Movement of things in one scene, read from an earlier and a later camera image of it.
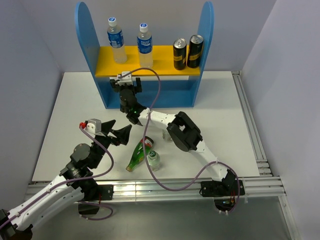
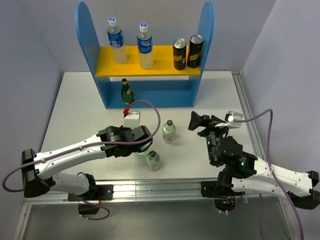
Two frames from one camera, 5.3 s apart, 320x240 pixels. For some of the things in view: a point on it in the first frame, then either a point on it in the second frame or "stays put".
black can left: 179,53 stays put
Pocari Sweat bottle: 145,47 stays put
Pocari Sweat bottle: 116,39 stays put
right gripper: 118,87 to 196,120
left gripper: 122,134 to 123,129
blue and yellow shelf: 163,85 stays put
